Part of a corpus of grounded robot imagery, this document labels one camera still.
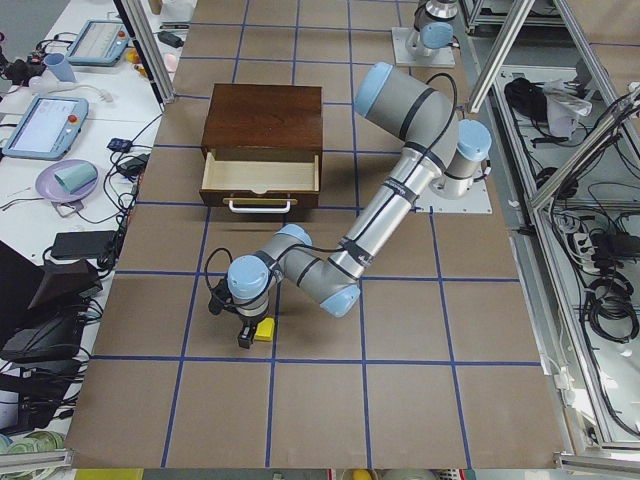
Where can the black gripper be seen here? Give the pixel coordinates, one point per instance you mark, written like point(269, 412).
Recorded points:
point(248, 322)

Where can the yellow block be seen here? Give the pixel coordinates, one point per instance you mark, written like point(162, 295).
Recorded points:
point(265, 330)

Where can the white drawer handle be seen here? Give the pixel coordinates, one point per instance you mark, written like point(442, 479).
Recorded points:
point(238, 207)

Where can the light wood drawer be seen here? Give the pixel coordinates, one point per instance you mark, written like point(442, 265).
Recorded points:
point(262, 176)

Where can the dark wooden drawer cabinet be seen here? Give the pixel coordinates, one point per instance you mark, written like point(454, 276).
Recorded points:
point(256, 116)

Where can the black power adapter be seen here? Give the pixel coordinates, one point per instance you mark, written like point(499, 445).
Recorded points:
point(78, 245)

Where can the black laptop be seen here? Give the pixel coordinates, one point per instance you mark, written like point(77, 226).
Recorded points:
point(29, 292)

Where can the small blue black device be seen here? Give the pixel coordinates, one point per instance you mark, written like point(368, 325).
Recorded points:
point(120, 145)

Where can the teal cup on plate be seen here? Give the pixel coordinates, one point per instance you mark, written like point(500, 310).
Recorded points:
point(75, 176)

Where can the purple plate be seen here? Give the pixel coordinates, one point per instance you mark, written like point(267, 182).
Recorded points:
point(47, 186)

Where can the lower teach pendant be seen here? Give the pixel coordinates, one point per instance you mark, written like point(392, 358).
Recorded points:
point(48, 128)

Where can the teach pendant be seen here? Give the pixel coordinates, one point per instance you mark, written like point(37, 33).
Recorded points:
point(48, 128)
point(100, 43)

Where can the upper teach pendant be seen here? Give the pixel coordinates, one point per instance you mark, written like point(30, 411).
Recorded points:
point(100, 43)

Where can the blue cup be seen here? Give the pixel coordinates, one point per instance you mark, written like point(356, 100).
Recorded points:
point(60, 67)

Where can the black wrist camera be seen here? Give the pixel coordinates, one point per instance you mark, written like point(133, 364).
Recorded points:
point(220, 297)

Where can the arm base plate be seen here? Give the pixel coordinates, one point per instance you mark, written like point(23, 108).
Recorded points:
point(457, 192)
point(410, 51)

